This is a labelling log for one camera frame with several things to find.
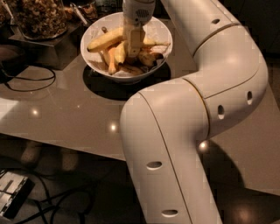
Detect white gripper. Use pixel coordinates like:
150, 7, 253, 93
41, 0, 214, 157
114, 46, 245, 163
122, 0, 156, 58

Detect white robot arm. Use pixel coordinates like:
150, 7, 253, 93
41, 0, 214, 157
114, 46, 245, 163
120, 0, 268, 224

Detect small banana right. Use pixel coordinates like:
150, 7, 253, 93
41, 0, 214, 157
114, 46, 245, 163
137, 50, 164, 67

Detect small banana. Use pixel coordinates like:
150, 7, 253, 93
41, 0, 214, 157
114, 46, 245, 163
137, 50, 164, 67
120, 64, 144, 76

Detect long yellow banana top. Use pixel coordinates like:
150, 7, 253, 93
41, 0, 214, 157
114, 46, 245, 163
87, 27, 123, 53

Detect white ceramic bowl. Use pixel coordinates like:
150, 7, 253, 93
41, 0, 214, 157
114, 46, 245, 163
80, 11, 173, 86

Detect orange peeled banana piece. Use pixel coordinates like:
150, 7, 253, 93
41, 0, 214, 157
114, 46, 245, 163
103, 46, 117, 75

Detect small banana bottom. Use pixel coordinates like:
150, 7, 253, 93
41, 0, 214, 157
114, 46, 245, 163
120, 64, 144, 76

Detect small glass jar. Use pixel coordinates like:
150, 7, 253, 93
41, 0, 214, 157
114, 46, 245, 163
70, 0, 98, 25

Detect glass jar of nuts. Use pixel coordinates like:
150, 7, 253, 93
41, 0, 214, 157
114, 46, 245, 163
6, 0, 68, 40

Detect dark round object left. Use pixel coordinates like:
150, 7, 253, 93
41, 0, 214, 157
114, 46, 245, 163
0, 45, 27, 76

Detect dark square pedestal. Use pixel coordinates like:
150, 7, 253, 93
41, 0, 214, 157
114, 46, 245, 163
8, 24, 84, 70

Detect black cable on table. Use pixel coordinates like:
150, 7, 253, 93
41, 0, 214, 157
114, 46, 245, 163
0, 62, 57, 93

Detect black floor cables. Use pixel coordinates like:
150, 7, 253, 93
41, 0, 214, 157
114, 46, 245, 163
11, 167, 88, 224

